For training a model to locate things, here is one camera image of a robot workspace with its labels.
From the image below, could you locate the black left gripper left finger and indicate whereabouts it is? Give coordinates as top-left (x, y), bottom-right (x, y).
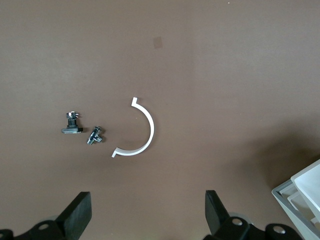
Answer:
top-left (14, 191), bottom-right (93, 240)

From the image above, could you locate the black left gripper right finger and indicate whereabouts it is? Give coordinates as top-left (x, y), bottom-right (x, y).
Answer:
top-left (203, 190), bottom-right (251, 240)

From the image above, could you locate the white plastic drawer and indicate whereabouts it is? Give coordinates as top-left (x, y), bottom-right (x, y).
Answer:
top-left (290, 158), bottom-right (320, 214)
top-left (279, 186), bottom-right (320, 226)

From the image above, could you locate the white drawer cabinet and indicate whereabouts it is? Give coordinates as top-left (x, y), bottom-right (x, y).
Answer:
top-left (271, 158), bottom-right (320, 240)

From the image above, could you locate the small metal fitting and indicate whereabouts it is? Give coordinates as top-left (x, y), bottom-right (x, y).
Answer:
top-left (87, 125), bottom-right (104, 146)

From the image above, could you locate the white semicircular plastic clip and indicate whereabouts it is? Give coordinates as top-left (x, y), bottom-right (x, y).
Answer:
top-left (111, 96), bottom-right (155, 159)

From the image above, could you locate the black push button switch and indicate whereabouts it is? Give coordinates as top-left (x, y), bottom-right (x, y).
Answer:
top-left (60, 111), bottom-right (84, 135)

